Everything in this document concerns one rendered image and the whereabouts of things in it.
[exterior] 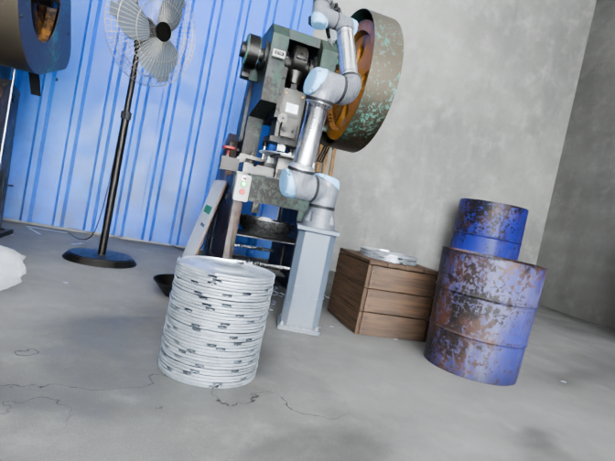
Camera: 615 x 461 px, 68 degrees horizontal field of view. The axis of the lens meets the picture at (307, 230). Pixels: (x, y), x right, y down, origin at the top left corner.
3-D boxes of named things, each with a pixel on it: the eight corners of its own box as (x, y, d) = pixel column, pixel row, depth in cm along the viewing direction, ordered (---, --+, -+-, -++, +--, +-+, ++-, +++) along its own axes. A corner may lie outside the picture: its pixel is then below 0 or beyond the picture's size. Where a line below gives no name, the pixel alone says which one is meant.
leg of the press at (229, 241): (226, 294, 236) (259, 123, 231) (204, 292, 232) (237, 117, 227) (208, 262, 323) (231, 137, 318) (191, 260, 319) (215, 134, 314)
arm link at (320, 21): (337, 27, 199) (339, 5, 200) (315, 18, 194) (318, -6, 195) (328, 36, 206) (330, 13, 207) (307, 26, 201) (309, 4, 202)
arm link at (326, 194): (340, 209, 196) (346, 178, 196) (313, 203, 190) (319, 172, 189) (327, 207, 207) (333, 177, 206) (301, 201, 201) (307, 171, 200)
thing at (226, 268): (283, 273, 147) (283, 271, 147) (262, 286, 118) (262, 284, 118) (199, 254, 151) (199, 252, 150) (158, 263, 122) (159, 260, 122)
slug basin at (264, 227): (297, 243, 261) (301, 227, 260) (240, 234, 250) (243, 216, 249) (283, 236, 293) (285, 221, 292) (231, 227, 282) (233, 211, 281)
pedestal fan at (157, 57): (154, 277, 241) (210, -24, 233) (15, 259, 220) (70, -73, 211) (155, 244, 358) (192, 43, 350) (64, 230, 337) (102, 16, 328)
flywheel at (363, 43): (405, 3, 265) (350, 79, 328) (375, -9, 259) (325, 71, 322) (411, 105, 239) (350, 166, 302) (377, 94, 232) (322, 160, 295)
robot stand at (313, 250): (319, 336, 193) (340, 232, 191) (276, 328, 192) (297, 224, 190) (316, 324, 212) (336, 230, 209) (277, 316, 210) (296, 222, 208)
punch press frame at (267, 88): (304, 273, 255) (352, 36, 248) (229, 262, 241) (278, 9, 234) (271, 251, 330) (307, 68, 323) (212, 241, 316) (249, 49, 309)
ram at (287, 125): (300, 141, 259) (310, 90, 257) (275, 134, 254) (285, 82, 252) (292, 143, 275) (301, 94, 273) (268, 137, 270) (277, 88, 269)
